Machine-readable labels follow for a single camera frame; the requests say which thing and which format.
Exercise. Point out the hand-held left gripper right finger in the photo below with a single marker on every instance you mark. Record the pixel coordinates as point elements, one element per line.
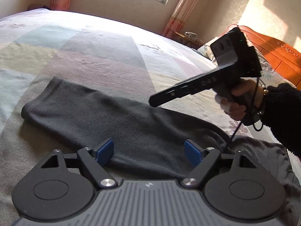
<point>192,153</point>

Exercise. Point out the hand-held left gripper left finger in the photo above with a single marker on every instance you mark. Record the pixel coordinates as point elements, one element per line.
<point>104,151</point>

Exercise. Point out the dark grey pants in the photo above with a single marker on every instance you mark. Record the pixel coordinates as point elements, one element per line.
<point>105,117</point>

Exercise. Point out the person's right hand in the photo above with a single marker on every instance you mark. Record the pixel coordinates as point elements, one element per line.
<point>249,94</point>

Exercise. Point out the small floral pillow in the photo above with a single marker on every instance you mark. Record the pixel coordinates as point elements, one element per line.
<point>204,51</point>

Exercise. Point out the grey patterned bundle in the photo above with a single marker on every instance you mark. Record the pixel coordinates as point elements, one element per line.
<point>191,35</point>

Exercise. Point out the wooden nightstand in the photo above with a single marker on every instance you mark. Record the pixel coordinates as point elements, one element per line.
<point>181,36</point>

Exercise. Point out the large beige printed pillow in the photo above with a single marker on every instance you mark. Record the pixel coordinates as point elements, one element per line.
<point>264,67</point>

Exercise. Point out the wooden headboard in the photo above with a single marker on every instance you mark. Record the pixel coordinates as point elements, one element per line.
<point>282,56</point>

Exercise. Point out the patchwork floral bed sheet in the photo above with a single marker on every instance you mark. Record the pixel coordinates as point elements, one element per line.
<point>94,51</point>

